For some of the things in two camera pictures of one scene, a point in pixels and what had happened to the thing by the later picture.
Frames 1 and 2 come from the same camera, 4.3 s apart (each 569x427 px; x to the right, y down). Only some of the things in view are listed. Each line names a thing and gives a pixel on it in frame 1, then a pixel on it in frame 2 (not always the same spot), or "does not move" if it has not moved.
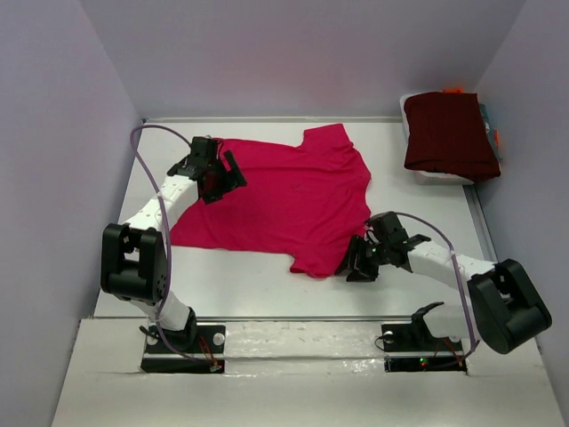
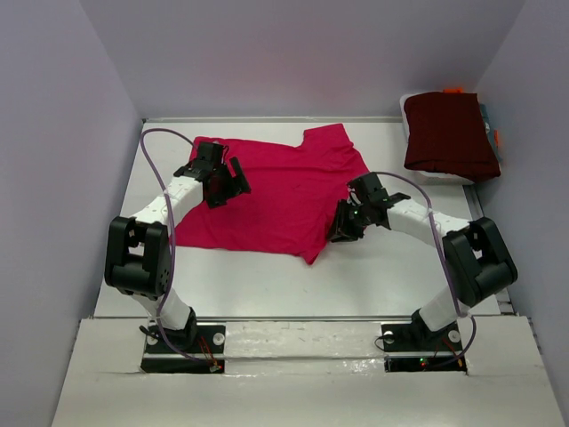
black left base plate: [200, 349] does not move
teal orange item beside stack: [492, 135] does not move
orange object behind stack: [452, 90] does not move
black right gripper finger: [348, 260] → [344, 214]
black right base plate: [409, 348] does not move
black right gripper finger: [364, 272] → [351, 233]
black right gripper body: [376, 252] → [360, 214]
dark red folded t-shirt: [446, 132] does not move
